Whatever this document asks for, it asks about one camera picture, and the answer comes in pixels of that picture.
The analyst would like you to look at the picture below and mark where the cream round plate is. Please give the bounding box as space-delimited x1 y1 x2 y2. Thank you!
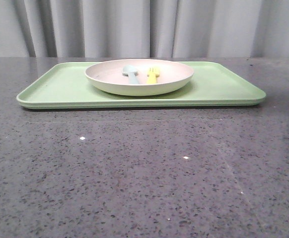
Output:
85 59 194 97

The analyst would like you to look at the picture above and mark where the yellow plastic fork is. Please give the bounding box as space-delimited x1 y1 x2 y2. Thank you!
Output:
146 67 159 84

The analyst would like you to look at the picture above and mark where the light green rectangular tray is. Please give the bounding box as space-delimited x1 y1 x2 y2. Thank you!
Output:
16 61 266 110

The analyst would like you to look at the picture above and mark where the light blue plastic spoon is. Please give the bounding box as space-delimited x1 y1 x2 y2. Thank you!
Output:
122 65 139 84

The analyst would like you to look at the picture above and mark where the grey pleated curtain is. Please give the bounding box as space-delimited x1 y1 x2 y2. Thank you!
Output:
0 0 289 58

